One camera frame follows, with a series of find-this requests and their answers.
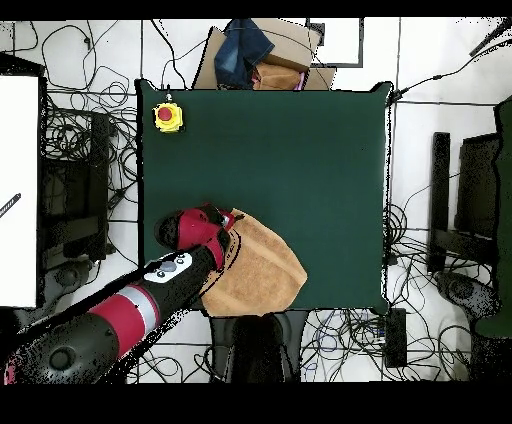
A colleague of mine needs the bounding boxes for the tan terry towel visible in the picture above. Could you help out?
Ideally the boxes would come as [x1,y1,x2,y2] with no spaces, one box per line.
[199,207,309,318]

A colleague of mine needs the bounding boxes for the black flat bar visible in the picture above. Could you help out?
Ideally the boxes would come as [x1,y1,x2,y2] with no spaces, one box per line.
[429,131,452,275]

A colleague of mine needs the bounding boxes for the dark green tablecloth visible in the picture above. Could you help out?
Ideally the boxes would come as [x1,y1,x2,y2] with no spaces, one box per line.
[134,78,393,315]

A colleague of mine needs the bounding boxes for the yellow emergency stop button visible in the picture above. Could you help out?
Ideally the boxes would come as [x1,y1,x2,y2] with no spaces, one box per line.
[153,92,185,134]

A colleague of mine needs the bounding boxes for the brown folded cloth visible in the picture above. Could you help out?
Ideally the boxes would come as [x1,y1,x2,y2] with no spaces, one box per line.
[252,61,305,91]

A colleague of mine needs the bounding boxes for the black equipment rack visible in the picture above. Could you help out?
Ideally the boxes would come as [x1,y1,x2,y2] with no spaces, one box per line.
[39,111,113,261]

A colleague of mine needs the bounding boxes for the blue denim jeans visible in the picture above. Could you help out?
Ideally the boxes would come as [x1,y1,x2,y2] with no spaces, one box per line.
[213,17,276,90]

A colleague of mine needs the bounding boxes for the brown cardboard box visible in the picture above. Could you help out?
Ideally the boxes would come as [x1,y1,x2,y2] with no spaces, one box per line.
[191,17,337,91]

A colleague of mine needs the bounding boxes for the black power box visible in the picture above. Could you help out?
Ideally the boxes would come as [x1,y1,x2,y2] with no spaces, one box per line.
[384,307,408,368]

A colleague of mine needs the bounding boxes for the white table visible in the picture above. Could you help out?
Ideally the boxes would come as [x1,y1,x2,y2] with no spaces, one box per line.
[0,74,41,309]

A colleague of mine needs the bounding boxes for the black stand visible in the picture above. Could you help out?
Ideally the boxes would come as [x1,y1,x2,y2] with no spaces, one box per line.
[455,133,501,241]

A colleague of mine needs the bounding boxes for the black rod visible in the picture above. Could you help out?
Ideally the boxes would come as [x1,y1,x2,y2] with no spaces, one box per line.
[469,17,512,57]

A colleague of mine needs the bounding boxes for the black pedestal foot with knob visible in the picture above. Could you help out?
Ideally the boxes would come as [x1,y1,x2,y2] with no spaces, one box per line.
[279,310,310,381]
[208,315,237,381]

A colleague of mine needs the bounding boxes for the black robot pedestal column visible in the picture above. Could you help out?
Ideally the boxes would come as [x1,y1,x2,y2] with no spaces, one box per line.
[229,313,291,383]

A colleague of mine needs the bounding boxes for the black caster base with cables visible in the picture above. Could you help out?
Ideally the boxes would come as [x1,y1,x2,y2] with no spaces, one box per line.
[434,270,502,321]
[44,258,95,299]

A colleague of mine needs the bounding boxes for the black square frame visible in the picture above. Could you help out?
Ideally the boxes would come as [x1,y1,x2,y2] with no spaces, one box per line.
[305,17,365,68]

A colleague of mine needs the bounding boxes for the black cable with connector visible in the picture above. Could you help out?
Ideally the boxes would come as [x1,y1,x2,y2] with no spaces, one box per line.
[389,39,512,101]

